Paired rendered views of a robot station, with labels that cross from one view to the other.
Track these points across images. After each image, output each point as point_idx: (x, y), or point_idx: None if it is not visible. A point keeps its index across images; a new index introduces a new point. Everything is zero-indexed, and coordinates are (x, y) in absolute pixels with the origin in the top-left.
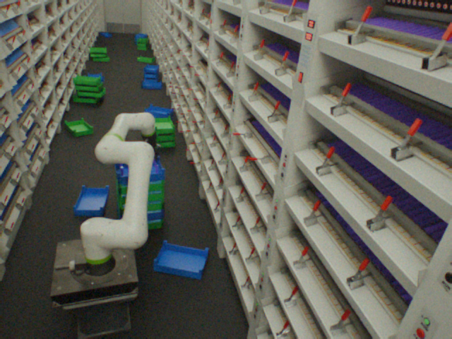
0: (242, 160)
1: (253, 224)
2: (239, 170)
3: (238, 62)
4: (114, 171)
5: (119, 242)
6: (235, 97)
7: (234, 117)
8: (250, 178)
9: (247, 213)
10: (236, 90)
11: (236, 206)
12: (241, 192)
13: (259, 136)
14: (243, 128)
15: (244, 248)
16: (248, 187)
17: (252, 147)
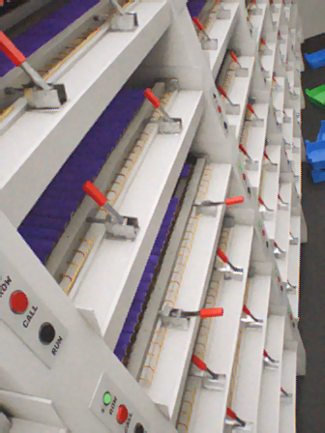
0: (192, 430)
1: (249, 340)
2: (224, 392)
3: (0, 294)
4: None
5: None
6: (109, 389)
7: (153, 418)
8: (217, 343)
9: (245, 375)
10: (91, 366)
11: (256, 416)
12: (233, 412)
13: (162, 274)
14: (154, 385)
15: (269, 396)
16: (238, 317)
17: (199, 270)
